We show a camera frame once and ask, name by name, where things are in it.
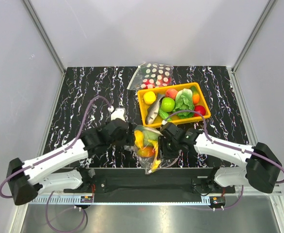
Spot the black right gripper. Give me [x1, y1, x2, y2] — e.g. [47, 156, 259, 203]
[157, 135, 180, 161]

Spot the clear zip top bag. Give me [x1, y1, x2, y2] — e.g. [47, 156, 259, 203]
[124, 125, 180, 175]

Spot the green fake apple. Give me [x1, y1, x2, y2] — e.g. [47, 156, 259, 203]
[161, 97, 175, 112]

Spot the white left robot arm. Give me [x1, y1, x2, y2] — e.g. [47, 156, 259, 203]
[7, 118, 135, 206]

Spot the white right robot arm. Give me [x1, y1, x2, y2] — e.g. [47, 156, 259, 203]
[159, 122, 282, 194]

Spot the yellow fake banana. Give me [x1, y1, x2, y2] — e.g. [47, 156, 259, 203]
[134, 130, 144, 149]

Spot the green fake leaf vegetable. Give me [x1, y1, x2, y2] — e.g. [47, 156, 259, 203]
[143, 130, 158, 144]

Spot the green fake cucumber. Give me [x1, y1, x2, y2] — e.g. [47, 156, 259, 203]
[158, 108, 169, 120]

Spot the grey fake fish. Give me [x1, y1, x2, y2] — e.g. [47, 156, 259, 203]
[145, 94, 165, 125]

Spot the red fake tomato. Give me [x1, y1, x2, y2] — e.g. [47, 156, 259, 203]
[194, 105, 206, 116]

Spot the yellow fake lemon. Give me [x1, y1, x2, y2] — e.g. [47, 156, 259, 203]
[143, 91, 157, 105]

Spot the green fake cabbage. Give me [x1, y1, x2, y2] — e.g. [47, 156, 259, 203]
[173, 88, 194, 119]

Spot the fake peach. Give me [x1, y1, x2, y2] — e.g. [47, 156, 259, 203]
[165, 88, 178, 100]

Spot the small fake carrot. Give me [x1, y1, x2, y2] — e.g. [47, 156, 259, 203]
[190, 86, 200, 105]

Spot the polka dot zip bag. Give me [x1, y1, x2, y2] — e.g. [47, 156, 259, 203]
[127, 63, 174, 91]

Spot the yellow plastic bin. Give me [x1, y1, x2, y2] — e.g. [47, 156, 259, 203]
[138, 83, 211, 128]

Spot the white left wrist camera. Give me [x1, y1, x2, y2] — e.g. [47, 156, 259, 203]
[108, 106, 126, 121]

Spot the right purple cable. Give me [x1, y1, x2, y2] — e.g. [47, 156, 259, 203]
[161, 111, 284, 184]

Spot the purple cable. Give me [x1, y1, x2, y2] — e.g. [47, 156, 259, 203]
[161, 111, 284, 184]
[0, 96, 115, 199]

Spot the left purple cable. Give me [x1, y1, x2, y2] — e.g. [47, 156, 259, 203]
[0, 96, 115, 199]

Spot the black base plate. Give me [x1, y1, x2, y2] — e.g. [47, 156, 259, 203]
[63, 168, 222, 199]

